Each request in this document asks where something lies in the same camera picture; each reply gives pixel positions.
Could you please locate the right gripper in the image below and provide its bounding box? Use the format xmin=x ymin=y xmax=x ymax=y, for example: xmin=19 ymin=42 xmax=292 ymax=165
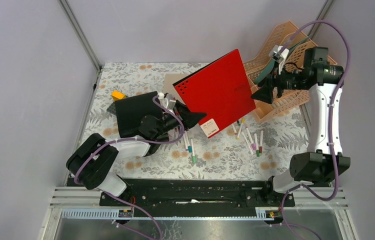
xmin=250 ymin=60 xmax=306 ymax=105

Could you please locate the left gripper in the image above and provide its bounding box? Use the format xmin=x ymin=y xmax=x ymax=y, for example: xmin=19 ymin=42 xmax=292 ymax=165
xmin=153 ymin=99 xmax=207 ymax=138

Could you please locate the teal folder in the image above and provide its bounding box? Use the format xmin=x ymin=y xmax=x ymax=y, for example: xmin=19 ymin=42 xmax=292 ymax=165
xmin=243 ymin=33 xmax=309 ymax=85

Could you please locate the red notebook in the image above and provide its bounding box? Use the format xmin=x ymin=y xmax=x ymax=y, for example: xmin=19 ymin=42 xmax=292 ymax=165
xmin=173 ymin=49 xmax=256 ymax=138

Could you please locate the beige notebook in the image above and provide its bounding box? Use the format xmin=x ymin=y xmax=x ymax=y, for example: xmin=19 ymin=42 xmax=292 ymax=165
xmin=162 ymin=73 xmax=189 ymax=102

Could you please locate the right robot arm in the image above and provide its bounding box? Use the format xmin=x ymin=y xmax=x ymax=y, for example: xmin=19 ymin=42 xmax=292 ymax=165
xmin=251 ymin=45 xmax=351 ymax=206

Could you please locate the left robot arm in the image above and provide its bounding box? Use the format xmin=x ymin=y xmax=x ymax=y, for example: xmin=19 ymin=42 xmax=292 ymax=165
xmin=65 ymin=98 xmax=206 ymax=206

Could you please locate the teal tip white pen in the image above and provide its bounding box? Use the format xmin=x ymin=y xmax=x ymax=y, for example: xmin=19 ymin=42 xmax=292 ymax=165
xmin=183 ymin=131 xmax=192 ymax=153

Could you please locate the yellow tip white pen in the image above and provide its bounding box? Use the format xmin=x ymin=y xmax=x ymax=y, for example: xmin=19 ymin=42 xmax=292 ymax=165
xmin=236 ymin=118 xmax=245 ymax=140

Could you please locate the green tip white pen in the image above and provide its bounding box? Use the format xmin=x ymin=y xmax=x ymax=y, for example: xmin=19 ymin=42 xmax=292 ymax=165
xmin=190 ymin=138 xmax=197 ymax=164

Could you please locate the dark red tip pen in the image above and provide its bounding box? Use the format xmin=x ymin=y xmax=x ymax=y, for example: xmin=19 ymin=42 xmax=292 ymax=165
xmin=258 ymin=129 xmax=264 ymax=154

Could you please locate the brown tip white pen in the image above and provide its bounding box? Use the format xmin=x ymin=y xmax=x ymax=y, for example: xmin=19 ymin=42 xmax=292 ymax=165
xmin=231 ymin=123 xmax=238 ymax=136

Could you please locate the floral table mat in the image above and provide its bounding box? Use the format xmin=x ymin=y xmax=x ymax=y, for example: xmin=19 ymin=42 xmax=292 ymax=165
xmin=81 ymin=62 xmax=309 ymax=180

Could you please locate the black pen holder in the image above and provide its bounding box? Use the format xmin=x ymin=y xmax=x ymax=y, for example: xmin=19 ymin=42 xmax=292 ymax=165
xmin=106 ymin=91 xmax=163 ymax=138

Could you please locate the green tip pen right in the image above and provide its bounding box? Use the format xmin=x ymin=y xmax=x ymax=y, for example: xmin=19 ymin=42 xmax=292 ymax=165
xmin=253 ymin=132 xmax=260 ymax=157

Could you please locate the yellow block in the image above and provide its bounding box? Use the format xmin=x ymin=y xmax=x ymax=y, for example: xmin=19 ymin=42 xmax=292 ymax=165
xmin=111 ymin=90 xmax=127 ymax=102

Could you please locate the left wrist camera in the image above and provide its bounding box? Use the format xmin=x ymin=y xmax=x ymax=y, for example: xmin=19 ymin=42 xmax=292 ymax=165
xmin=158 ymin=92 xmax=176 ymax=112

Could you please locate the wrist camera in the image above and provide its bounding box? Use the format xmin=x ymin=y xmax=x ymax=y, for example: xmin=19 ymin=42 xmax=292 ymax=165
xmin=158 ymin=92 xmax=176 ymax=112
xmin=269 ymin=45 xmax=290 ymax=75

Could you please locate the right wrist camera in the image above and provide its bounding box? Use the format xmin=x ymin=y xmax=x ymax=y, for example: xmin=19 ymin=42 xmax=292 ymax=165
xmin=269 ymin=45 xmax=290 ymax=75

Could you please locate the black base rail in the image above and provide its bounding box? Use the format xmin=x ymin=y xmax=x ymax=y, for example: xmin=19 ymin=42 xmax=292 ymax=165
xmin=66 ymin=177 xmax=296 ymax=218

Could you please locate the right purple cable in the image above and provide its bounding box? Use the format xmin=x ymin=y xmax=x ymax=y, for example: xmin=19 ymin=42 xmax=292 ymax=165
xmin=279 ymin=20 xmax=352 ymax=240

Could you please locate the right aluminium frame post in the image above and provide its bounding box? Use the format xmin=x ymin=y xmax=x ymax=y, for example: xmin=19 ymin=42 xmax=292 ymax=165
xmin=307 ymin=0 xmax=336 ymax=40

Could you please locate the aluminium frame post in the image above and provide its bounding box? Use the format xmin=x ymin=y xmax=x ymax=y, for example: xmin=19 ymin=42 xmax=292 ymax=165
xmin=58 ymin=0 xmax=104 ymax=71
xmin=307 ymin=0 xmax=336 ymax=40

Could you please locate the left aluminium frame post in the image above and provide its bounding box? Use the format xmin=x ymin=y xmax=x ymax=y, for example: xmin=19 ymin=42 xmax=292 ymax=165
xmin=58 ymin=0 xmax=104 ymax=71

